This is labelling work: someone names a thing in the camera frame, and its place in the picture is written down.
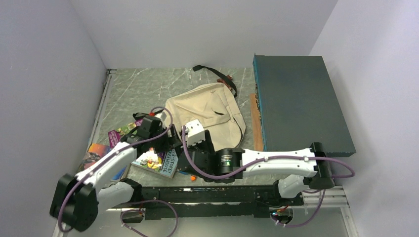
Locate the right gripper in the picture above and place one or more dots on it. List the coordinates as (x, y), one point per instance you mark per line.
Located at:
(207, 144)

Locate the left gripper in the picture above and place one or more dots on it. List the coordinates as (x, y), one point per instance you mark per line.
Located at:
(169, 144)

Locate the purple green paperback book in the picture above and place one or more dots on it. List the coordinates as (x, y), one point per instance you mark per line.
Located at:
(114, 136)

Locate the beige canvas backpack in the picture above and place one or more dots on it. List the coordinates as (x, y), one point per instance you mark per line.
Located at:
(214, 106)

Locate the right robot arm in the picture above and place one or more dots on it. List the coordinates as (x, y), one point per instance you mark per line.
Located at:
(304, 169)

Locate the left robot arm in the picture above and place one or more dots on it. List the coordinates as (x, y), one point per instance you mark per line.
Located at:
(79, 198)

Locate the treehouse paperback book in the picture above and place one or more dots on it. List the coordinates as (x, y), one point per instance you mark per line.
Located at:
(164, 163)

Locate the wooden board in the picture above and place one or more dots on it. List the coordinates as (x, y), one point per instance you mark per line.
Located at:
(256, 124)

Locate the blue Jane Eyre book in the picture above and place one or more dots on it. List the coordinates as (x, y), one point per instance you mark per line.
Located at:
(94, 154)

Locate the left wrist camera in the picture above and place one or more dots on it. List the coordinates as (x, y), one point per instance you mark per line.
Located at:
(161, 116)

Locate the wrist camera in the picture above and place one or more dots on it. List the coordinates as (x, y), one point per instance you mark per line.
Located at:
(161, 116)
(195, 133)

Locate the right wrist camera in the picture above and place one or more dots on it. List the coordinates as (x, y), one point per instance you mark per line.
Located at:
(195, 133)

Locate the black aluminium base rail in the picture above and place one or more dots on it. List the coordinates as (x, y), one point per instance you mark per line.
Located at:
(258, 201)

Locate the dark network switch box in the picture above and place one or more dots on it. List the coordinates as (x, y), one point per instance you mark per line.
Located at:
(298, 105)

